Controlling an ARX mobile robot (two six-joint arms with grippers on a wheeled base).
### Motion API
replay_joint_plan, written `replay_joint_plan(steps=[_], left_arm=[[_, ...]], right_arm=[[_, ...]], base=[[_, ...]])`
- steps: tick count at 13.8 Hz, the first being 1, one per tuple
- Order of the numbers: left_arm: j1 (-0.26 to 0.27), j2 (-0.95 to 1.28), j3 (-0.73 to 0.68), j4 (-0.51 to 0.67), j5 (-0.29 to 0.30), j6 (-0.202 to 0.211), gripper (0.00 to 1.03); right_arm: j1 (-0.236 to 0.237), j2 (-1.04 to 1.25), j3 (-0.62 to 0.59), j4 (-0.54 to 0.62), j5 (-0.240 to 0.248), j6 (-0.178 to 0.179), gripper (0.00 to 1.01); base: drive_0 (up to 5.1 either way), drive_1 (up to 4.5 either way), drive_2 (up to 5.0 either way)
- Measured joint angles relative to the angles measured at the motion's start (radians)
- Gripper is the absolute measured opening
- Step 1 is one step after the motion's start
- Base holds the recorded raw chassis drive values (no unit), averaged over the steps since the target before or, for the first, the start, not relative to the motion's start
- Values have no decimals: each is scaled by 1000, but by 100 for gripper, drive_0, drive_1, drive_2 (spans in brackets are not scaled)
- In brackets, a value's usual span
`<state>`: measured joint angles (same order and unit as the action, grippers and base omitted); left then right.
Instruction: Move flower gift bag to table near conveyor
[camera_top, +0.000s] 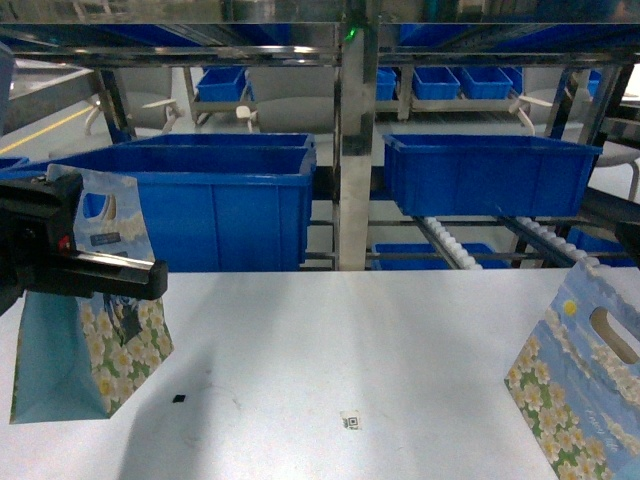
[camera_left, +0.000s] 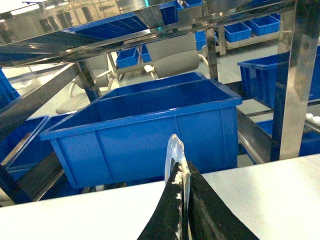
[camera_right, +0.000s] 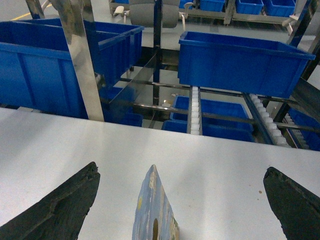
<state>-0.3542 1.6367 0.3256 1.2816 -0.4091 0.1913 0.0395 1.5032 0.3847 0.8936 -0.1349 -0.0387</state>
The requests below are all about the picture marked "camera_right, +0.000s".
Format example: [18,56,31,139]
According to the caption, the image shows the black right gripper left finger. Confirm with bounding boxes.
[0,162,101,240]

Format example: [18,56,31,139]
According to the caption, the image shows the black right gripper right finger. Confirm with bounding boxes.
[263,166,320,240]

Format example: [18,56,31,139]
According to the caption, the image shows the flower gift bag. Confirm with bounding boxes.
[132,164,180,240]

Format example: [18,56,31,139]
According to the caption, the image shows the divided blue bin left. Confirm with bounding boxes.
[0,18,143,119]

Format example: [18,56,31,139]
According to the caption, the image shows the blue bin centre shelf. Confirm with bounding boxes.
[177,31,315,98]

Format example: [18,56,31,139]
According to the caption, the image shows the grey office chair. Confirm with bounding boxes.
[113,0,193,29]

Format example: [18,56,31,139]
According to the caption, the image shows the steel rack upright post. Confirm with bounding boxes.
[51,0,104,122]

